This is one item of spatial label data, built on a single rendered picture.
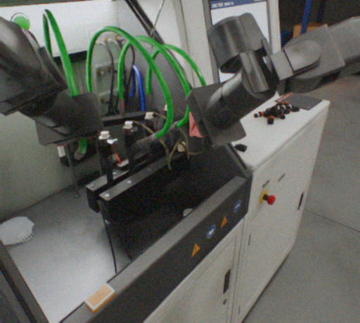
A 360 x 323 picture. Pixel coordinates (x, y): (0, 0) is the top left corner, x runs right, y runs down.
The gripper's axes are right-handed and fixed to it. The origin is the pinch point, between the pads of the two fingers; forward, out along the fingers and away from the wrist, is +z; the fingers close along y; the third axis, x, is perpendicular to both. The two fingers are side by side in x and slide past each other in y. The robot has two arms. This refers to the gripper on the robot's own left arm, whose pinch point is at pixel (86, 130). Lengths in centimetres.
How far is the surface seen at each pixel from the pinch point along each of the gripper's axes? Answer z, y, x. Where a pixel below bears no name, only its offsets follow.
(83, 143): -0.7, 0.8, 2.4
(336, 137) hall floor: 261, -178, -6
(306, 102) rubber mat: 79, -77, -10
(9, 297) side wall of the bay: -1.3, 17.9, 24.5
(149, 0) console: 31, -21, -46
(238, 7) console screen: 49, -53, -46
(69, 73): -7.3, -1.4, -8.3
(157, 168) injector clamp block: 36.8, -8.5, 5.6
